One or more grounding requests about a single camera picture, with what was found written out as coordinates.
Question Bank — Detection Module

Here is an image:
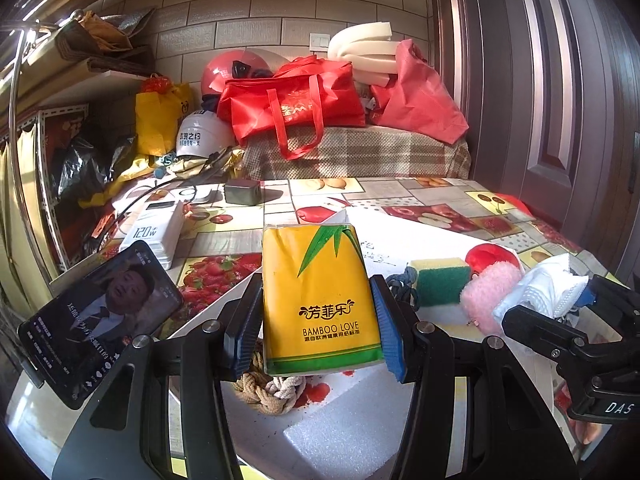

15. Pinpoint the person's right hand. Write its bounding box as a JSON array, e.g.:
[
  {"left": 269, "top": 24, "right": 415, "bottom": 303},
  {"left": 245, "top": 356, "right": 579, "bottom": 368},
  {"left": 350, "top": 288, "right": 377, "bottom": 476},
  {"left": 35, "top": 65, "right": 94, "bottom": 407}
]
[{"left": 567, "top": 418, "right": 604, "bottom": 445}]

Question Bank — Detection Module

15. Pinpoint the plaid covered bench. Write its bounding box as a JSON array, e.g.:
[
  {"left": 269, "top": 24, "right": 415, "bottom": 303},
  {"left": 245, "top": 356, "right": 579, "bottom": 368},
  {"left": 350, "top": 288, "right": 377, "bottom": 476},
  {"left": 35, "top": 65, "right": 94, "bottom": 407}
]
[{"left": 242, "top": 126, "right": 472, "bottom": 180}]

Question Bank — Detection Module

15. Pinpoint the white helmet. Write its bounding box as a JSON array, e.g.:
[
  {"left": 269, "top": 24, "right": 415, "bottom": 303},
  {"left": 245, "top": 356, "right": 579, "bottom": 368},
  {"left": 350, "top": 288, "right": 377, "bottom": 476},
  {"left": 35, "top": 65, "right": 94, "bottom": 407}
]
[{"left": 176, "top": 110, "right": 235, "bottom": 158}]

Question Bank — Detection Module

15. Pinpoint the cream foam roll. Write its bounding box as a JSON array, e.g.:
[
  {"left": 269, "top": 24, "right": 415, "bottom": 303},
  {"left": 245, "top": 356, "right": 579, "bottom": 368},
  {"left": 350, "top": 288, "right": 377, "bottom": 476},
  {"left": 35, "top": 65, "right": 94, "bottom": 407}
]
[{"left": 328, "top": 22, "right": 399, "bottom": 87}]

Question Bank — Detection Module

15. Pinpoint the yellow bamboo tissue pack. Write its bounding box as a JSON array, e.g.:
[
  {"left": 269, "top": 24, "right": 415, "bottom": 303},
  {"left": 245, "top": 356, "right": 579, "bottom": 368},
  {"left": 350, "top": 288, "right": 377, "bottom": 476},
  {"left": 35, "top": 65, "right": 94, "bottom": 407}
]
[{"left": 262, "top": 223, "right": 383, "bottom": 377}]

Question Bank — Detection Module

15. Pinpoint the red helmet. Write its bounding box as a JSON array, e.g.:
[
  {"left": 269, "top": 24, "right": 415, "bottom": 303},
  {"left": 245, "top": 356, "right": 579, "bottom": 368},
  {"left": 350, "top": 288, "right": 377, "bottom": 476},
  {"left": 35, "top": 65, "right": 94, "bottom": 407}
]
[{"left": 201, "top": 49, "right": 273, "bottom": 96}]

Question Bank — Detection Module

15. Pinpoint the red paper bag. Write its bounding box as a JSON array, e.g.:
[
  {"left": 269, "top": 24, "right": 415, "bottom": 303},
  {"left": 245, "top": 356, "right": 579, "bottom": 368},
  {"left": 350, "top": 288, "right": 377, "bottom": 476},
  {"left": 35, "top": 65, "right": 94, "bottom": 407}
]
[{"left": 369, "top": 39, "right": 469, "bottom": 145}]

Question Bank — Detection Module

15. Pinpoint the red plush ball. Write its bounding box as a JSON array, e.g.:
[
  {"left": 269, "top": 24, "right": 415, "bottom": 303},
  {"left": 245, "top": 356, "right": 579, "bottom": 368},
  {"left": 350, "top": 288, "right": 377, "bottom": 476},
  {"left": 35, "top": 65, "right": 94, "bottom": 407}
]
[{"left": 464, "top": 243, "right": 521, "bottom": 274}]

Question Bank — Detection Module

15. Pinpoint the blue grey knotted rope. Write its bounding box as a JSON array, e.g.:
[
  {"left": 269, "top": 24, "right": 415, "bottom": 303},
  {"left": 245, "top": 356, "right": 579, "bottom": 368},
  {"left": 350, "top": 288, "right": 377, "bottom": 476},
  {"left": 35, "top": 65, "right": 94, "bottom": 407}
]
[{"left": 385, "top": 265, "right": 420, "bottom": 311}]

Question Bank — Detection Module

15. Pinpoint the red tote bag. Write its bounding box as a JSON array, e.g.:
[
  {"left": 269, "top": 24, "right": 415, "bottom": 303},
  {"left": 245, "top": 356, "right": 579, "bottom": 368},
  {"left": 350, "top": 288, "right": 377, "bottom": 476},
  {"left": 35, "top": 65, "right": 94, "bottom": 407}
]
[{"left": 217, "top": 55, "right": 366, "bottom": 160}]

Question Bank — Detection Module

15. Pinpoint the fruit pattern tablecloth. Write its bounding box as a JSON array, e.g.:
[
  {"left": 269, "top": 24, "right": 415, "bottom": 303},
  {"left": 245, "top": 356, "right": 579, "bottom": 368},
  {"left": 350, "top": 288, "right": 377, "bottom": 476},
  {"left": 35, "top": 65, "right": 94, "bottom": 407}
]
[{"left": 0, "top": 174, "right": 626, "bottom": 480}]

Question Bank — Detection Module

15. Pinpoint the white cardboard tray box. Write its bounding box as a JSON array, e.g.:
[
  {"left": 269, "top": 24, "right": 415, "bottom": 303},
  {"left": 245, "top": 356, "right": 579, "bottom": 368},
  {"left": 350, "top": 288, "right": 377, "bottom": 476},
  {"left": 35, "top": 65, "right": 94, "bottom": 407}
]
[{"left": 167, "top": 206, "right": 572, "bottom": 480}]

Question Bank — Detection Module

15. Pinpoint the black cable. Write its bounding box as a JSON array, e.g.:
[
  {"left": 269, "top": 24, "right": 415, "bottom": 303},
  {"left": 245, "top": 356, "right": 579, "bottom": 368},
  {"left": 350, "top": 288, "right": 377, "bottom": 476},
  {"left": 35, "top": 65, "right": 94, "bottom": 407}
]
[{"left": 98, "top": 173, "right": 199, "bottom": 241}]

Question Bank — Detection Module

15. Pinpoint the metal storage shelf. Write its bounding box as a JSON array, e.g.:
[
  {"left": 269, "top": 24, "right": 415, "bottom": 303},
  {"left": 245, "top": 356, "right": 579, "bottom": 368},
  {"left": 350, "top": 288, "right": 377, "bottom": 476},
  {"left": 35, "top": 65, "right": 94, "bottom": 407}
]
[{"left": 1, "top": 13, "right": 155, "bottom": 283}]

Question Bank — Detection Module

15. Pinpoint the yellow shopping bag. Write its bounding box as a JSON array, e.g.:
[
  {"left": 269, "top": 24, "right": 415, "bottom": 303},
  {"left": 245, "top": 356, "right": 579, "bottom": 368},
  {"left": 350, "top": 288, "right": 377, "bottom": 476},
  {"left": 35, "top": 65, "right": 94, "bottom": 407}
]
[{"left": 134, "top": 74, "right": 194, "bottom": 156}]

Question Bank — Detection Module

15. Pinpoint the pink fluffy pouch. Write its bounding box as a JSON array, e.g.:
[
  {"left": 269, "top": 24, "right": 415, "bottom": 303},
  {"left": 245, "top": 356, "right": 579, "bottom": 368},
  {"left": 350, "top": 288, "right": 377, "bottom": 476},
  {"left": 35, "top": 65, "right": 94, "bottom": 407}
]
[{"left": 460, "top": 261, "right": 523, "bottom": 335}]

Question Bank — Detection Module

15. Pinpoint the yellow green scouring sponge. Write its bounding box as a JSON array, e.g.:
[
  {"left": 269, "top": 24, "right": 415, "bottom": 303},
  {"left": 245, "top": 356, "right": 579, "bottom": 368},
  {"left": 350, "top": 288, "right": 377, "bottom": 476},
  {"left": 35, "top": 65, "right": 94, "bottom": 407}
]
[{"left": 411, "top": 258, "right": 471, "bottom": 308}]

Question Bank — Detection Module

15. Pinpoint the smartphone showing video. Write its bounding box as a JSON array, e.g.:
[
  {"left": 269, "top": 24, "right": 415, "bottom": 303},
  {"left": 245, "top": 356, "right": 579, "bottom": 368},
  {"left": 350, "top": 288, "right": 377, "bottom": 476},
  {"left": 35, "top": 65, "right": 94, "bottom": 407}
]
[{"left": 18, "top": 240, "right": 182, "bottom": 410}]

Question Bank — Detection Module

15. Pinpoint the small black box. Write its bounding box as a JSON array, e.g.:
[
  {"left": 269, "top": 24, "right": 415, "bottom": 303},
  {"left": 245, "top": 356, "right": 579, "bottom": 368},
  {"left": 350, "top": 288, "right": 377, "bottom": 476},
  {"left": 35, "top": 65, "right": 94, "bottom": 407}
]
[{"left": 224, "top": 179, "right": 262, "bottom": 206}]

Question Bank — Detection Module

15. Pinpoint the brown beige knotted rope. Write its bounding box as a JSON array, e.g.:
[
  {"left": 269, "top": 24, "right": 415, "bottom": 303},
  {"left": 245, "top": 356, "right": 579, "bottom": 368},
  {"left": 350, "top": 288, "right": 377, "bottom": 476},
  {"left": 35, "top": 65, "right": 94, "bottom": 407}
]
[{"left": 232, "top": 349, "right": 307, "bottom": 416}]

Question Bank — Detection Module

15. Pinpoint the white cloth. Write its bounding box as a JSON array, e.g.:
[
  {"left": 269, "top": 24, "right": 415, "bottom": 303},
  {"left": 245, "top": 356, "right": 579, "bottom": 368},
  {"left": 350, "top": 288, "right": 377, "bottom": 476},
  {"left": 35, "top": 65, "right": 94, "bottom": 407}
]
[{"left": 492, "top": 254, "right": 589, "bottom": 324}]

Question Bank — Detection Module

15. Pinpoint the thick white foam slab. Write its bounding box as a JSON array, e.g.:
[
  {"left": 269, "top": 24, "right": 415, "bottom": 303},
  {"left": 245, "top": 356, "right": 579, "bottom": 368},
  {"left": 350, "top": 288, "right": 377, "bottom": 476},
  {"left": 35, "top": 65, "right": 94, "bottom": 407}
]
[{"left": 282, "top": 366, "right": 421, "bottom": 480}]

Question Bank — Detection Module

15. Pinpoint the black plastic bag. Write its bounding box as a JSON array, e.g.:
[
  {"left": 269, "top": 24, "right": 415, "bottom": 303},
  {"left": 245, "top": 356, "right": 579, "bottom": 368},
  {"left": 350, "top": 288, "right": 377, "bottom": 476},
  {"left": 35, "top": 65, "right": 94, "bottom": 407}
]
[{"left": 51, "top": 134, "right": 137, "bottom": 202}]

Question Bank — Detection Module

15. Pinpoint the white power bank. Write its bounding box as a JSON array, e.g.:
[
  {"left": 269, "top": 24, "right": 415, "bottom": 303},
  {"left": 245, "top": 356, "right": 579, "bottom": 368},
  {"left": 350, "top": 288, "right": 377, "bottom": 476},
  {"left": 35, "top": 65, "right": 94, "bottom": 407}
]
[{"left": 118, "top": 200, "right": 186, "bottom": 270}]

